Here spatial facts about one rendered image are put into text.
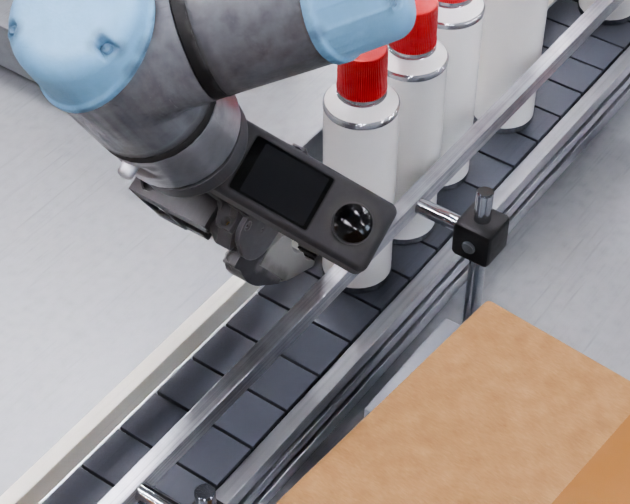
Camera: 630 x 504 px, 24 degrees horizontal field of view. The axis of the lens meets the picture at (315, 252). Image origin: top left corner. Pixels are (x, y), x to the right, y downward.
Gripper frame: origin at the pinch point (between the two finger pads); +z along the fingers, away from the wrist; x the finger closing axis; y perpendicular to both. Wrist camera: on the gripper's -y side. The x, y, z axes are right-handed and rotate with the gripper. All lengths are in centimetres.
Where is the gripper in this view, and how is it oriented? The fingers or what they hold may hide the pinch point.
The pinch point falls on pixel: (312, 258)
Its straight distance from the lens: 101.3
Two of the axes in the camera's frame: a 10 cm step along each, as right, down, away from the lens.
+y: -8.1, -4.1, 4.1
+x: -5.0, 8.5, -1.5
